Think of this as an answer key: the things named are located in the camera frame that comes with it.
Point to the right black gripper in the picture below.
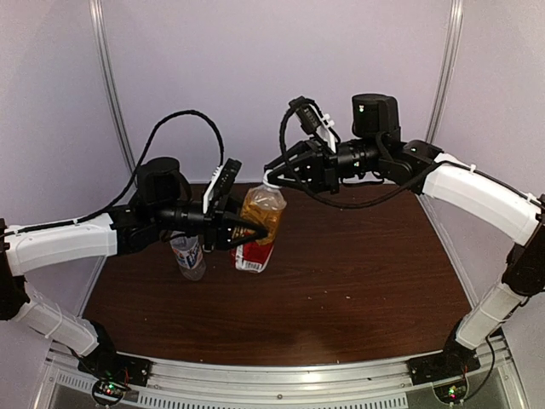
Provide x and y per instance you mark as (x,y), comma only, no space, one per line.
(319,169)

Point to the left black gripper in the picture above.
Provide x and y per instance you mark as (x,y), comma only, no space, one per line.
(218,228)

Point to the amber tea bottle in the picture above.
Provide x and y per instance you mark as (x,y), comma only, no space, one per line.
(263,207)

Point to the white tea bottle cap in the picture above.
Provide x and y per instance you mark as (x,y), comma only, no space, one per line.
(268,181)

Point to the clear water bottle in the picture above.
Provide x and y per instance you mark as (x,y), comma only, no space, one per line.
(189,256)

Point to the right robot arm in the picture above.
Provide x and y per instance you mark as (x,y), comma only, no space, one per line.
(425,169)

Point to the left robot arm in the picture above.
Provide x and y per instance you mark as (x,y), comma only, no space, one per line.
(162,203)

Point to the left circuit board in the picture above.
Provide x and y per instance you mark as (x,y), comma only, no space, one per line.
(108,393)

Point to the circuit board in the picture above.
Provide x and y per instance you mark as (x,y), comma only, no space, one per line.
(451,393)
(108,393)

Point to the right circuit board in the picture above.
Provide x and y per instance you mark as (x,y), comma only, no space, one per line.
(451,393)

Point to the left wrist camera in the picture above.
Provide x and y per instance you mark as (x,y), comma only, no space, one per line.
(220,183)

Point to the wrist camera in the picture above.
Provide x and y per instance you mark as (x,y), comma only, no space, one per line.
(220,183)
(314,122)

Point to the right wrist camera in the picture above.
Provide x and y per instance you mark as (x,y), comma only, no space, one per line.
(314,122)

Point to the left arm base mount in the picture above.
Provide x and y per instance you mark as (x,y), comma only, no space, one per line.
(105,363)

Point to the front aluminium rail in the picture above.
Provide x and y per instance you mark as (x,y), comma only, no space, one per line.
(373,384)

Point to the right aluminium frame post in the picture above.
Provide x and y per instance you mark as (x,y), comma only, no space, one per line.
(446,71)

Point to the aluminium frame post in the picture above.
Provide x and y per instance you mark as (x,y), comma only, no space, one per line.
(446,71)
(97,17)

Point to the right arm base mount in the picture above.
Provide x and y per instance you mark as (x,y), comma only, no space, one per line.
(452,361)

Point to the left aluminium frame post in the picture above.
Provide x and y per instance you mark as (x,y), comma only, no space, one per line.
(97,17)

